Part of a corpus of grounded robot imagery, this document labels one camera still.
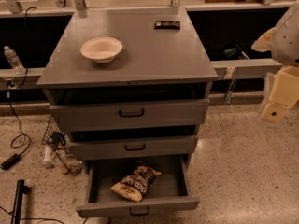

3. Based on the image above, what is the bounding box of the brown chip bag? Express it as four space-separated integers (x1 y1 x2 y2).
110 161 161 202

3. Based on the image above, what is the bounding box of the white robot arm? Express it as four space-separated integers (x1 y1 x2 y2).
251 0 299 123

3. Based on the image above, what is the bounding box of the top grey drawer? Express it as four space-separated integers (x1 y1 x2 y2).
50 83 209 133

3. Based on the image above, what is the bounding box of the grey drawer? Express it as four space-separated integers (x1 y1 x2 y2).
76 155 199 217
70 125 198 161
50 83 209 133

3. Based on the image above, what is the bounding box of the bottom grey drawer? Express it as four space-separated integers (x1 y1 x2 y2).
76 155 199 217

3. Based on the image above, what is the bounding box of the grey drawer cabinet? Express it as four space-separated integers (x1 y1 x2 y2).
36 7 219 175

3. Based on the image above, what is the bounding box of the middle grey drawer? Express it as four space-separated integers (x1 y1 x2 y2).
70 125 198 161

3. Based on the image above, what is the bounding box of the black snack bar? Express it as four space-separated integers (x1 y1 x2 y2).
154 21 180 30

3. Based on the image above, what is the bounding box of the white paper bowl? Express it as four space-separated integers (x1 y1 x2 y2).
80 37 123 63

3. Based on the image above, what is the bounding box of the clear plastic cup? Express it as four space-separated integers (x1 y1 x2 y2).
50 150 68 174

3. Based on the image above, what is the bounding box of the clear plastic water bottle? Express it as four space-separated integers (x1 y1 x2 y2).
4 46 25 75

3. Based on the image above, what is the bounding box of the black stand pole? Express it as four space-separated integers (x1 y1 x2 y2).
10 179 30 224

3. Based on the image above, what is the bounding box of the black power adapter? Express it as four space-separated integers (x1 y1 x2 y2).
0 154 21 171

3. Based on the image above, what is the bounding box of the wire mesh basket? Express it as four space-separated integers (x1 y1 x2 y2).
42 117 70 154

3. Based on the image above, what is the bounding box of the black power cable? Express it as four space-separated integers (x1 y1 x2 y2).
5 7 37 157

